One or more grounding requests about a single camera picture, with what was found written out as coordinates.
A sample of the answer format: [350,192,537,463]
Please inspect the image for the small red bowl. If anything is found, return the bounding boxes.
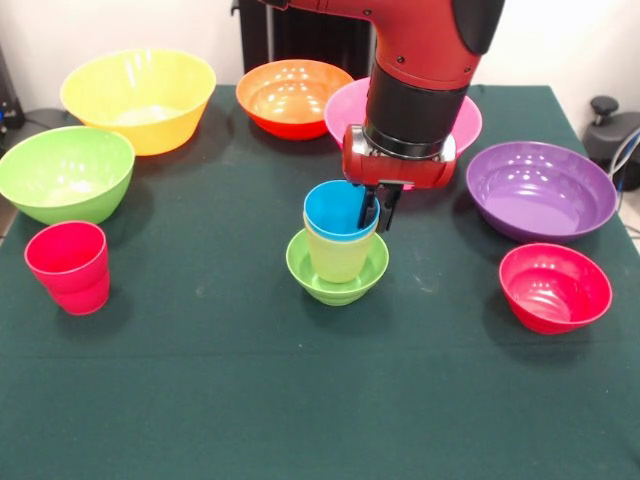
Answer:
[498,242,614,335]

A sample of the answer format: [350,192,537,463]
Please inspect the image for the small green bowl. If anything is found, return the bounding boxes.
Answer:
[285,227,390,307]

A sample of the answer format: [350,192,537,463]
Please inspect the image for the black equipment box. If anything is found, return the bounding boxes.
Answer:
[0,47,26,146]

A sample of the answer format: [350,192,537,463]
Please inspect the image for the dark green tablecloth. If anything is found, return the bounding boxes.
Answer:
[0,83,640,480]

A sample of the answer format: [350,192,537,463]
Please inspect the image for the large green bowl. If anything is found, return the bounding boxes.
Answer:
[0,125,136,226]

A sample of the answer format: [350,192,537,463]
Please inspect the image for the white and blue cables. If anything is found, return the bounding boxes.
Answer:
[608,127,640,201]

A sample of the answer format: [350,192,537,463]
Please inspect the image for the blue cup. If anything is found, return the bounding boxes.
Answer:
[303,181,382,240]

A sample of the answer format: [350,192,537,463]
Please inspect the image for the purple bowl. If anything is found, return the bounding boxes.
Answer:
[465,140,619,245]

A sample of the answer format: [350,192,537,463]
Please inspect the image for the large pink bowl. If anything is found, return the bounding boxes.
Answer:
[323,77,484,192]

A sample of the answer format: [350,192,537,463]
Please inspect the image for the large yellow bowl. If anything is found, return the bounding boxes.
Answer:
[60,47,218,157]

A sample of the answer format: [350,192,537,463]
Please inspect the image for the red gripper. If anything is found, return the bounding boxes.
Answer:
[341,123,458,234]

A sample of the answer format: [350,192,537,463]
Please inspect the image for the orange bowl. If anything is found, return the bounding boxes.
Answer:
[235,58,355,141]

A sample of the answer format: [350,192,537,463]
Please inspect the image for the yellow cup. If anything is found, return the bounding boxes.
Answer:
[302,212,380,285]

